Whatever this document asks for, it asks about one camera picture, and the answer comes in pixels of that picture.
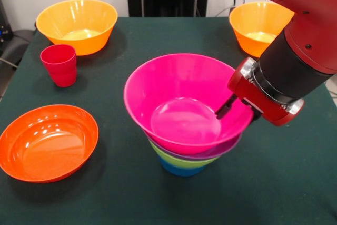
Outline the yellow-orange large bowl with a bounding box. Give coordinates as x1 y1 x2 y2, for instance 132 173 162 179
229 1 295 58
35 0 118 56

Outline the blue bowl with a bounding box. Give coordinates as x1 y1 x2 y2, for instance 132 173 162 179
157 155 209 177

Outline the red cup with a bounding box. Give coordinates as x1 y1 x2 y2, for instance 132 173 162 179
39 44 77 88

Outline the purple bowl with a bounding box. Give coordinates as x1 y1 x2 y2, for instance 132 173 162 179
143 129 243 161

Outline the grey office chair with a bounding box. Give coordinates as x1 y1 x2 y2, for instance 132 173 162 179
0 29 36 68

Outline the orange shallow bowl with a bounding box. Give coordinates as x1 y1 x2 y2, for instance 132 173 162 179
0 104 100 183

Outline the dark green tablecloth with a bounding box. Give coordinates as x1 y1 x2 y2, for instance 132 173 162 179
0 16 337 225

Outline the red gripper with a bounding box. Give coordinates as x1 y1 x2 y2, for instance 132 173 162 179
215 56 306 127

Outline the black computer equipment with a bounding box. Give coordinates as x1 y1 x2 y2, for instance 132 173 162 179
0 0 13 43

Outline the large green bowl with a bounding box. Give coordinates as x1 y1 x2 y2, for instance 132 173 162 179
148 140 221 169

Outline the pink large bowl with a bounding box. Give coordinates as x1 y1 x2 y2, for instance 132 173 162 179
123 53 255 155

